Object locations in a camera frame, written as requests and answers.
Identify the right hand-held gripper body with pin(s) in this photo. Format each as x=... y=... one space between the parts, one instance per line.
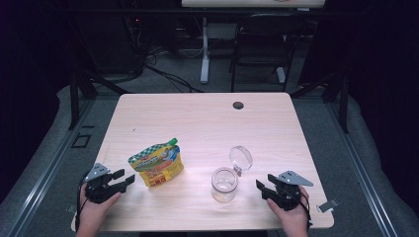
x=286 y=194

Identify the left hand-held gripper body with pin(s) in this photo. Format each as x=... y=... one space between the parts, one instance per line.
x=99 y=189

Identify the yellow spouted snack pouch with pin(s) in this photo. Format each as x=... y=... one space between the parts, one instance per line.
x=158 y=164

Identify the clear glass jar with lid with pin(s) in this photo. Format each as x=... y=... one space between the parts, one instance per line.
x=224 y=184

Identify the person's left hand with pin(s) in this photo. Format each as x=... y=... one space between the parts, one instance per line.
x=92 y=214

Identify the person's right hand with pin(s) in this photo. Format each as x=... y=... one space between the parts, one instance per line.
x=294 y=220

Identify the grey tape strip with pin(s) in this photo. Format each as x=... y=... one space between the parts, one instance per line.
x=327 y=205
x=70 y=208

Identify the dark computer tower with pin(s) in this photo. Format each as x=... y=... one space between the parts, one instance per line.
x=108 y=42

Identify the black chair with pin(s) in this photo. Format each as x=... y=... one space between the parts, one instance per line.
x=263 y=42

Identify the white desk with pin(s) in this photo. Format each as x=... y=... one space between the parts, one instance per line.
x=205 y=49

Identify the grey metal floor rail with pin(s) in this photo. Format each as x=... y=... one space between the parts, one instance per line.
x=49 y=171
x=362 y=171

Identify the black metal frame stand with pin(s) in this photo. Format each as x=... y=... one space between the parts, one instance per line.
x=75 y=98
x=344 y=105

